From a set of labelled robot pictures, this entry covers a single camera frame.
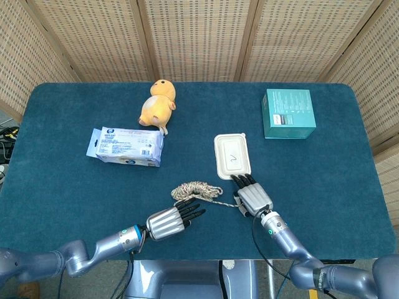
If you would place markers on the blue-grey robot torso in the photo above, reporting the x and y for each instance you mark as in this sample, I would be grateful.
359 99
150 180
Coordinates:
187 280

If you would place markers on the brown round floor object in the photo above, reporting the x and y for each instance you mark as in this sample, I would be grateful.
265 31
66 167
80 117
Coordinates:
28 289

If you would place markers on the white lidded food container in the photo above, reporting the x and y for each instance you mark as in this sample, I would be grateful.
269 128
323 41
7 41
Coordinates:
232 155

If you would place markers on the dark blue table cloth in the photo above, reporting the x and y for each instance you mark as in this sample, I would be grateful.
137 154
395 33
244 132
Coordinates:
327 202

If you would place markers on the yellow plush chick toy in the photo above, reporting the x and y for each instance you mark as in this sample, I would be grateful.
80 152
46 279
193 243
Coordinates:
157 107

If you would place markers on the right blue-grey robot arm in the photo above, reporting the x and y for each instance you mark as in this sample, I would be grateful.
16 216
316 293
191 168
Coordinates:
282 235

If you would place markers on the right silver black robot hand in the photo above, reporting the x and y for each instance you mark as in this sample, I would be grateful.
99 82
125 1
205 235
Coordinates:
254 197

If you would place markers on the woven wooden folding screen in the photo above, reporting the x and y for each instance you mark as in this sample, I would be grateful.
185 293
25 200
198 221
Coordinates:
199 37

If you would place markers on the teal cardboard box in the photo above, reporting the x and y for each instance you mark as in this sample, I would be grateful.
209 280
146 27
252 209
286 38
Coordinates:
288 115

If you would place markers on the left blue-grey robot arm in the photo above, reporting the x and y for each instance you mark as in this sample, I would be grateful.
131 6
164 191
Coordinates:
109 246

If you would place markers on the power strip with plugs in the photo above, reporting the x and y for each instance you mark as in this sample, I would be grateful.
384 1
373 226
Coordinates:
7 137

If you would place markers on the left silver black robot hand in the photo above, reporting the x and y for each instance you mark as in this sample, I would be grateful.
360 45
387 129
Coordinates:
165 222

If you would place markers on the light blue wet wipes pack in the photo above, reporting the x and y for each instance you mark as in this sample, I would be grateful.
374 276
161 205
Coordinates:
127 144

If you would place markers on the metal table leg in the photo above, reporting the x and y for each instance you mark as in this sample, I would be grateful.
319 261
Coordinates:
270 280

